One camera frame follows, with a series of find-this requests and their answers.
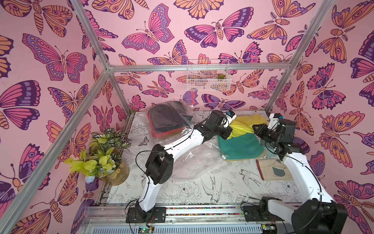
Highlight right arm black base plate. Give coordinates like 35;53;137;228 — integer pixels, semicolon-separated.
241;204;282;222

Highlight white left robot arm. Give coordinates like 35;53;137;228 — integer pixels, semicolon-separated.
135;110;236;215

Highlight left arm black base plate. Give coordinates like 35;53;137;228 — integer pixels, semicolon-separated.
126;207;166;223

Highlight dark grey garment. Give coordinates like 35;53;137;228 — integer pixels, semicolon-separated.
148;100;193;134

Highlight red folded garment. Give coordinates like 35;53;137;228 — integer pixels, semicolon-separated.
147;113;183;138

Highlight beige trousers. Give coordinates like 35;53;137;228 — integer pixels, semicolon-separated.
225;152;266;162

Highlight green leafy potted plant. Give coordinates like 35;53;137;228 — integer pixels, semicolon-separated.
65;128;131;186

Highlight white wire wall basket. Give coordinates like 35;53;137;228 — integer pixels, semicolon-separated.
186;59;232;92

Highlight small green succulent plant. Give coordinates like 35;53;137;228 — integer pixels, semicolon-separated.
216;73;226;80

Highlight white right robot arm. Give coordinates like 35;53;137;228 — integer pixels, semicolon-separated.
252;114;348;234

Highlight aluminium mounting rail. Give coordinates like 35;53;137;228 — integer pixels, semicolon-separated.
78;202;293;234

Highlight clear plastic vacuum bag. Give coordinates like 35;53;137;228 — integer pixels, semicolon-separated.
145;101;236;184

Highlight green trousers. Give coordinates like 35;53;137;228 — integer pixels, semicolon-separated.
218;134;266;159

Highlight yellow garment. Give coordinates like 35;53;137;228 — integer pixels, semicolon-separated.
228;115;267;139

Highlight beige work glove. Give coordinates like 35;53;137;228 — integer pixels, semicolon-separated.
256;159;294;181

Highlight aluminium frame bars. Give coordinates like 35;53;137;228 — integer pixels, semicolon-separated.
1;1;335;234

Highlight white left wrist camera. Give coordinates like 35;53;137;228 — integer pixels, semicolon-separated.
223;110;236;128

